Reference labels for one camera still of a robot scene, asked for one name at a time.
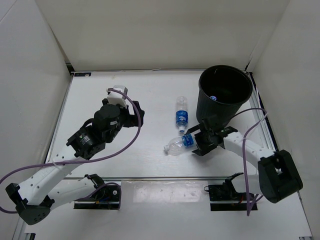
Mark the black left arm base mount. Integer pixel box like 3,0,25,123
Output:
73,182,122,210

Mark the blue label Pocari bottle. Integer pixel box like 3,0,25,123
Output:
175,96,189,134

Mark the clear Aquafina water bottle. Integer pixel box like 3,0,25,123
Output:
163,134,196,156

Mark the aluminium table edge rail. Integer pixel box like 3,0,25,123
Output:
246,72,279,151

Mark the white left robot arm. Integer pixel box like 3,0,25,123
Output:
5,99,145,226

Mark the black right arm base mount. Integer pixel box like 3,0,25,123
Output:
203,172,247,212

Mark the dark green ribbed bin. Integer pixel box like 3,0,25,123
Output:
196,65,253,126

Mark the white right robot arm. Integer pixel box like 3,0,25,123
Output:
182,116,303,204

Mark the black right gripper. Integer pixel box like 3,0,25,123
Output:
186,123,217,157

